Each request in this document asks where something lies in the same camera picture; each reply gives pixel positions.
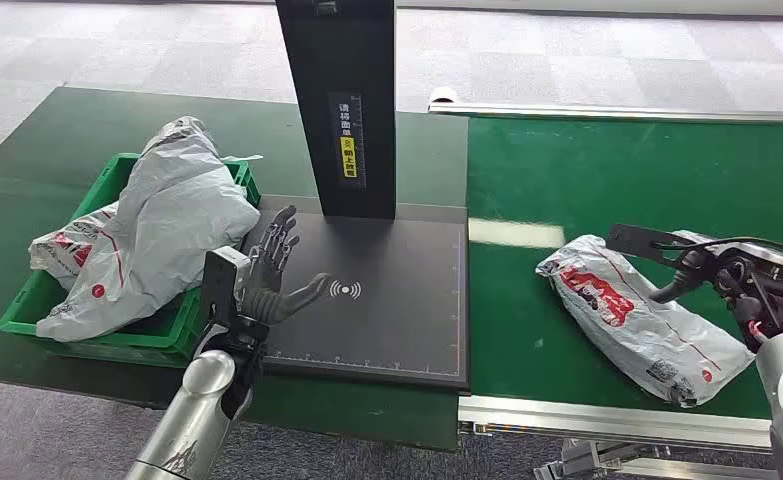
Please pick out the large plain grey mailer bag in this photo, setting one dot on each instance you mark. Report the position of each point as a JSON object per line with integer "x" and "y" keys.
{"x": 172, "y": 225}

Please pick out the long thin aluminium conveyor rail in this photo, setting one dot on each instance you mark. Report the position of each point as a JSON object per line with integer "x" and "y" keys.
{"x": 629, "y": 112}

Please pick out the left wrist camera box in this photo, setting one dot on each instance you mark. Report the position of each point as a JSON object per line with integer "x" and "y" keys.
{"x": 219, "y": 285}

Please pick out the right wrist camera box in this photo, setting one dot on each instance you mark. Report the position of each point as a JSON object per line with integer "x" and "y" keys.
{"x": 636, "y": 242}

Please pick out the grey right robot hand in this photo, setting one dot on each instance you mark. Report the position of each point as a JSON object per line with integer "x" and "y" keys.
{"x": 692, "y": 268}

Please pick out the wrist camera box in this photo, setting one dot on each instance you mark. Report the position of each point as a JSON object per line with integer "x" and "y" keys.
{"x": 219, "y": 285}
{"x": 636, "y": 242}

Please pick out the black weighing scale platform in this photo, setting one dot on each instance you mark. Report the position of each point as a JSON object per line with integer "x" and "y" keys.
{"x": 391, "y": 311}

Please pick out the grey mailer bag red print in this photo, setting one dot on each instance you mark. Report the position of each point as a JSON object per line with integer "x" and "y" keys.
{"x": 60, "y": 255}

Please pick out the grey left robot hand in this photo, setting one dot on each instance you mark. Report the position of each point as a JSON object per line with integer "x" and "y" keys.
{"x": 265, "y": 298}

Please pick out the broad aluminium conveyor rail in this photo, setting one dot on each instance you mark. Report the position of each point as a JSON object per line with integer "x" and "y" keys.
{"x": 596, "y": 420}

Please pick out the white conveyor roller end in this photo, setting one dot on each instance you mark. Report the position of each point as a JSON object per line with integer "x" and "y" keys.
{"x": 444, "y": 96}

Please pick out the dark green table mat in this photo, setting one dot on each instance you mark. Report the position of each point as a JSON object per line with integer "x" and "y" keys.
{"x": 53, "y": 132}

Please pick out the grey package bag red print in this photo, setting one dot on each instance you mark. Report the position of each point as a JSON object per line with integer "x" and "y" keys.
{"x": 643, "y": 331}

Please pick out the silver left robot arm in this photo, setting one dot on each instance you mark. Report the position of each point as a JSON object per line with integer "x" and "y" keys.
{"x": 199, "y": 411}

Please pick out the black yellow label sticker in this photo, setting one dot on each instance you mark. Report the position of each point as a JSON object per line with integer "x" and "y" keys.
{"x": 348, "y": 156}

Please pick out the green plastic basket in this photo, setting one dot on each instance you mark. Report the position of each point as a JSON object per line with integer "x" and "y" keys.
{"x": 166, "y": 334}

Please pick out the black scanner column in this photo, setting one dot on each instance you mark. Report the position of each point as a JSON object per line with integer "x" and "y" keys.
{"x": 338, "y": 60}

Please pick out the green conveyor belt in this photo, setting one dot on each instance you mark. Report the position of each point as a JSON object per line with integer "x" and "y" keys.
{"x": 629, "y": 172}

